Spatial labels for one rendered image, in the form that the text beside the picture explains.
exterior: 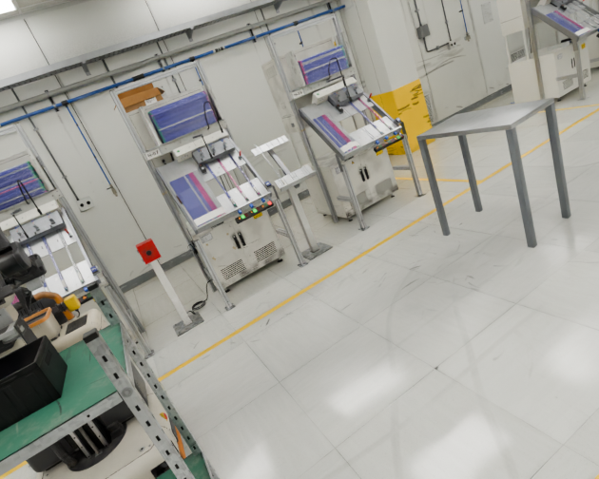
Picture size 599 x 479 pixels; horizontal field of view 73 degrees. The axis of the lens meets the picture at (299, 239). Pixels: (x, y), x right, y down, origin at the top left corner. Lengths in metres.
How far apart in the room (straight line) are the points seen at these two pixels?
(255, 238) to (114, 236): 2.00
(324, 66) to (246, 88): 1.53
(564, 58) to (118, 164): 5.67
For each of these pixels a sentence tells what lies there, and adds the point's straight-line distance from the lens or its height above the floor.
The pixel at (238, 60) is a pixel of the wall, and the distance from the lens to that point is 5.49.
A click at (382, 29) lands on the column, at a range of 5.96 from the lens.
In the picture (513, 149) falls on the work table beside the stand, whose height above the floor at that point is 0.65.
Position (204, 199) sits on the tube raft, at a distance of 3.35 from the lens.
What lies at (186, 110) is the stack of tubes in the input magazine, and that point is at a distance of 3.66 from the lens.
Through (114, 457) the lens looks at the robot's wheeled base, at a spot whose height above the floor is 0.28.
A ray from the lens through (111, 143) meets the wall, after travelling 5.08.
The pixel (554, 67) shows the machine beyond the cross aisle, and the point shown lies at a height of 0.45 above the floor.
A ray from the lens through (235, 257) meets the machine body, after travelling 3.66.
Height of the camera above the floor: 1.41
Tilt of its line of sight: 20 degrees down
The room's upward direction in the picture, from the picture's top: 22 degrees counter-clockwise
